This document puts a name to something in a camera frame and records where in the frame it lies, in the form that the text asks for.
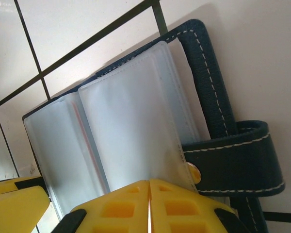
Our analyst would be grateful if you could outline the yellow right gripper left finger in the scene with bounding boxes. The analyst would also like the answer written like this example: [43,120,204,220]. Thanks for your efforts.
[52,179,150,233]

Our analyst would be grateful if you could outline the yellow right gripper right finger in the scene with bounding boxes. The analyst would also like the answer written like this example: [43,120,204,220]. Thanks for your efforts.
[149,179,249,233]

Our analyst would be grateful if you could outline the blue leather card holder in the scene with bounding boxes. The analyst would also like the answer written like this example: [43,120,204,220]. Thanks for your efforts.
[21,18,286,233]

